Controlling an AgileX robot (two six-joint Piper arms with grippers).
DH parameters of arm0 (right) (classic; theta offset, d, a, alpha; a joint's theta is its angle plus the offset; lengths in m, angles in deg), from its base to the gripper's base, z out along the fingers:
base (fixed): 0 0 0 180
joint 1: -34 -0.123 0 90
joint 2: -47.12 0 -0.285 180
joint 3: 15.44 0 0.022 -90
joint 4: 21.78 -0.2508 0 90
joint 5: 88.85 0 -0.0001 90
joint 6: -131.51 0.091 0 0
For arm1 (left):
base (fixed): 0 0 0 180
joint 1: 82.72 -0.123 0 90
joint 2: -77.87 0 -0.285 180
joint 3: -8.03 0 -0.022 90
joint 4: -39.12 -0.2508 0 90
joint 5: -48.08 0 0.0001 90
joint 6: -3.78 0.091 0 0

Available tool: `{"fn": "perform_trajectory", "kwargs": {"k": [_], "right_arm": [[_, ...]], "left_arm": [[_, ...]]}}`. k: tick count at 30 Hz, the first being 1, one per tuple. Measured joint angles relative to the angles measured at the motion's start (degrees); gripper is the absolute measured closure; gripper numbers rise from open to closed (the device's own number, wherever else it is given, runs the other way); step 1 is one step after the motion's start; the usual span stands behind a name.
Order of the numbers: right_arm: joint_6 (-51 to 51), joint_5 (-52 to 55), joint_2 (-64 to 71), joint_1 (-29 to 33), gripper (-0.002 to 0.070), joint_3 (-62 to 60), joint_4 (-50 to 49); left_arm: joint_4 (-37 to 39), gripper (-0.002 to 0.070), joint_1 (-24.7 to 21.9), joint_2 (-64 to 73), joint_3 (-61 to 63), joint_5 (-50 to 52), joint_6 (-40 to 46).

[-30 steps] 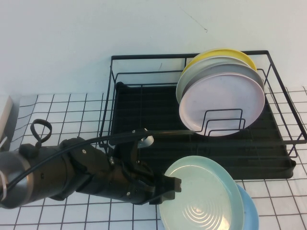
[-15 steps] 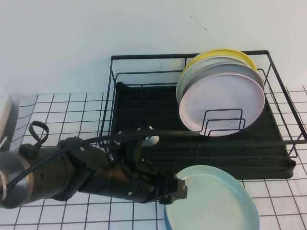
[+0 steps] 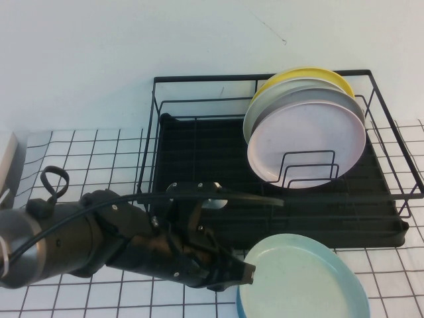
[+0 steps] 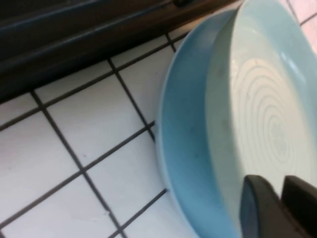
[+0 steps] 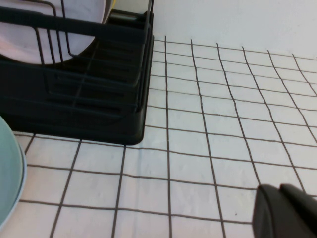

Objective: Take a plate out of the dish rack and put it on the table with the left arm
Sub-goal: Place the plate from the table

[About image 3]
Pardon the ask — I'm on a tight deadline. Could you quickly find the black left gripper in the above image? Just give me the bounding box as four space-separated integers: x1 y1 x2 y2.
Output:
125 225 256 293

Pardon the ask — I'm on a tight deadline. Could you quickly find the teal green plate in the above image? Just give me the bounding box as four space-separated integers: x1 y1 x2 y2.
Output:
238 233 368 318

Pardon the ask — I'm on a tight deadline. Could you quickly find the light blue plate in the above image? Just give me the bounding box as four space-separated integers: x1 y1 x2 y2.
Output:
235 246 370 318

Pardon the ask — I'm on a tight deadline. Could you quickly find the pink plate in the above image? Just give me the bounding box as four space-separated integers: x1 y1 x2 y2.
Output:
246 101 367 190

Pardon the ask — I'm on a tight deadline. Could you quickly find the white plate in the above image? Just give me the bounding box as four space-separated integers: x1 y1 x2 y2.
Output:
242 78 348 145

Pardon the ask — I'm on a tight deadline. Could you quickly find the grey plate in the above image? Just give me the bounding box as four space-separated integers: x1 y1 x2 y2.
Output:
254 86 365 133

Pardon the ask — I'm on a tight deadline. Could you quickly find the yellow plate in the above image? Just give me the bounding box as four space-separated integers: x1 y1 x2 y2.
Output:
250 67 355 103

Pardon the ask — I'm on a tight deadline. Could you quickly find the black plastic drain tray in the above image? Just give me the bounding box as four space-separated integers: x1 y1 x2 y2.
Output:
144 112 410 251

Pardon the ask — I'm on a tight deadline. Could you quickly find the white black grid tablecloth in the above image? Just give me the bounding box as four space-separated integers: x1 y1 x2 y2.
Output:
0 119 424 318

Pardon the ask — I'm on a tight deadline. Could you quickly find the white zip tie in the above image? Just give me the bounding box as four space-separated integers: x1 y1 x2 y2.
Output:
0 237 13 280

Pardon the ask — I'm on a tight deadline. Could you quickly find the black camera cable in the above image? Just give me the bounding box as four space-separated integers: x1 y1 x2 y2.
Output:
5 191 286 266

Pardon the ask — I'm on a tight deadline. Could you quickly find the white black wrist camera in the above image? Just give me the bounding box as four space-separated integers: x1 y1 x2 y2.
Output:
165 180 229 210

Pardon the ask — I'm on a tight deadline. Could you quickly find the black wire dish rack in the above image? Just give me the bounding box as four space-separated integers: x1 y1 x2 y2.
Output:
135 68 424 221

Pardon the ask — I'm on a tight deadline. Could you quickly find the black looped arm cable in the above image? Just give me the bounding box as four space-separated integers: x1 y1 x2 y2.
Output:
39 164 70 200

